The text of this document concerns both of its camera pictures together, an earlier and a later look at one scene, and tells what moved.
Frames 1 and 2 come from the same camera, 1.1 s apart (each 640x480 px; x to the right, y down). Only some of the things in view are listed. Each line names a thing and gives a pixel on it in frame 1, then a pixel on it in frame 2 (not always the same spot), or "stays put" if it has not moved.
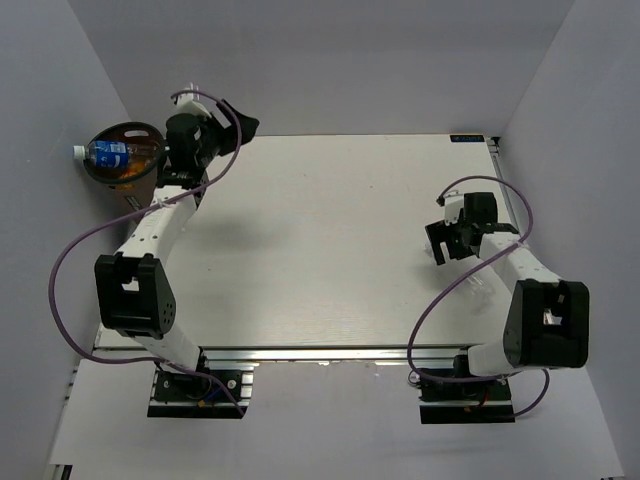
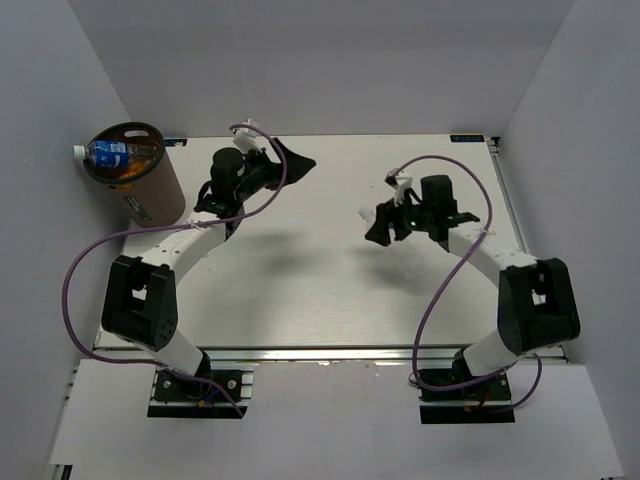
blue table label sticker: [467, 138] stays put
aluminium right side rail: [495, 142] stays put
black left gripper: [227, 134] → [273, 169]
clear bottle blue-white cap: [477, 293] → [406, 254]
